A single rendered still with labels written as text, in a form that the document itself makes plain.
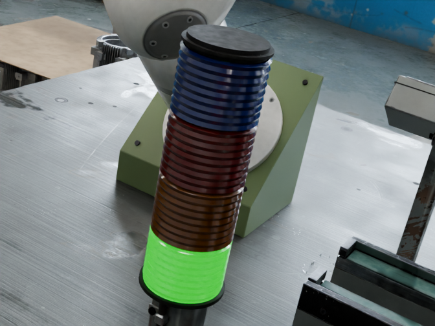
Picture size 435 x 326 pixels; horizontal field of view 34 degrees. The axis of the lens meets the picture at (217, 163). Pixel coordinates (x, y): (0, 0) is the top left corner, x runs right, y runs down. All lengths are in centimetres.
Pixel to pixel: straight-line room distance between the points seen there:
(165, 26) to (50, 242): 38
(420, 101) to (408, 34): 546
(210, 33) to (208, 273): 16
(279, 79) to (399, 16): 532
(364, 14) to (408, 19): 38
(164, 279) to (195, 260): 3
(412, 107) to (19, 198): 57
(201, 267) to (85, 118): 93
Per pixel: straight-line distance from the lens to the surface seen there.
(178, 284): 51
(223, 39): 45
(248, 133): 46
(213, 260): 50
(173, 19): 74
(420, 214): 104
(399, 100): 99
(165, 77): 91
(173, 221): 48
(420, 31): 641
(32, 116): 138
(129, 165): 115
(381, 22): 650
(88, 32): 362
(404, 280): 85
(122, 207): 110
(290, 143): 110
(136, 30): 75
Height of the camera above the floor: 133
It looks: 24 degrees down
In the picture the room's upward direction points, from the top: 11 degrees clockwise
